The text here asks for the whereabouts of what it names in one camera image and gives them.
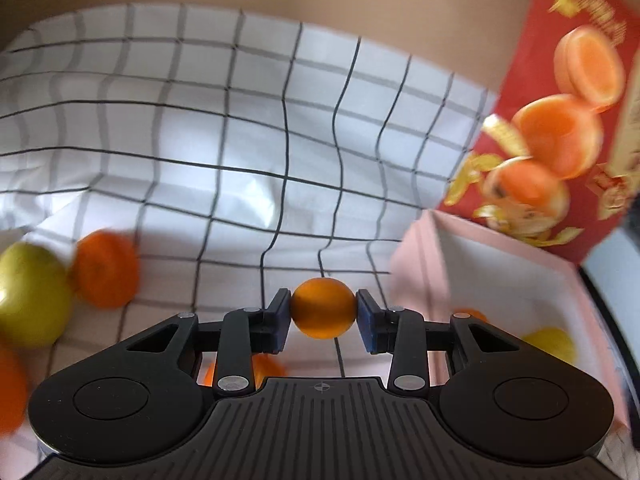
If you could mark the large orange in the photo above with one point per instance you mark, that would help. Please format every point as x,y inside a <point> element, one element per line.
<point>14,390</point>

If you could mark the computer case right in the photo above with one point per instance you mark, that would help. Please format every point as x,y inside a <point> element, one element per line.
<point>613,269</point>

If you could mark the red snack bag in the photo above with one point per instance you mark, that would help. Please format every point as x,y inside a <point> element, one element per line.
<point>556,164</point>

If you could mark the yellow green pear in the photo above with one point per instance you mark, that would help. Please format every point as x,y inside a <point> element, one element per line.
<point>554,341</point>

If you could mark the pink gift box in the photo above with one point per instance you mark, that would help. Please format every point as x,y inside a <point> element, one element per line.
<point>444,264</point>

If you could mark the mandarin orange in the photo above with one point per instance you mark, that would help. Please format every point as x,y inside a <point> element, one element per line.
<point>105,272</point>
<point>460,313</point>
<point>264,366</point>

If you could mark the white grid tablecloth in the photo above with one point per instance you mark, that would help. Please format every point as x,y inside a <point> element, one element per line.
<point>241,153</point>

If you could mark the small orange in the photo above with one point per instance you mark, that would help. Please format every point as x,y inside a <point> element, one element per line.
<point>323,308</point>

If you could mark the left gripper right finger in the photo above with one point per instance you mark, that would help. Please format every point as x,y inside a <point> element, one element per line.
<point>400,333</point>

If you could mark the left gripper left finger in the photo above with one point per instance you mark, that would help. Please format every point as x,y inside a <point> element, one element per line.
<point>247,332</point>

